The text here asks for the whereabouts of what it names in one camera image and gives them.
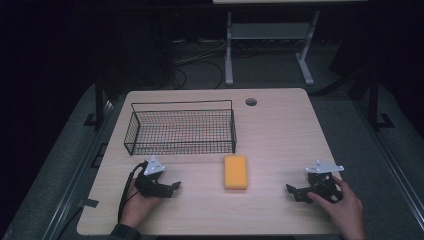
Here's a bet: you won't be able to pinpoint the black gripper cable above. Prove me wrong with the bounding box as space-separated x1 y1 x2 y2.
117 161 149 224

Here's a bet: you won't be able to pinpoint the black wire basket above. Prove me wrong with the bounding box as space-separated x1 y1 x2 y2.
123 99 238 157

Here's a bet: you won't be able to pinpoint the person's left hand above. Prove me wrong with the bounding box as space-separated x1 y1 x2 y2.
119 177 165 230

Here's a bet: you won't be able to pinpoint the black tape strip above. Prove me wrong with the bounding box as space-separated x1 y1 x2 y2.
77 197 100 209

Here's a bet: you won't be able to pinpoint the black floor cables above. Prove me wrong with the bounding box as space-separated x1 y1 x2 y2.
171 38 228 90

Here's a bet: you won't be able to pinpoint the black metal stand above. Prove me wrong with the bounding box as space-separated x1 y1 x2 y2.
82 74 113 130
364 71 396 132

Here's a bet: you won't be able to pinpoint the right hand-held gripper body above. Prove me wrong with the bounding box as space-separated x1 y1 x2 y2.
305 160 345 204

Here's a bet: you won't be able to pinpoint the yellow sponge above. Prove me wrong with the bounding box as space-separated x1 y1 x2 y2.
223 154 249 191

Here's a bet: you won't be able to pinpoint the white metal desk frame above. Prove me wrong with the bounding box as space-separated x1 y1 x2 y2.
212 0 368 87

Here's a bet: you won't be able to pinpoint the aluminium frame rail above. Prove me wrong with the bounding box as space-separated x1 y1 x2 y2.
41 98 116 240
354 98 424 232

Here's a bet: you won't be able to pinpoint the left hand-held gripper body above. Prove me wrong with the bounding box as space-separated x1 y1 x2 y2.
134 155 175 199

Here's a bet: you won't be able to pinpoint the person's right hand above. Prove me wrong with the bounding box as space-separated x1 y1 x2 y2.
306 175 367 240

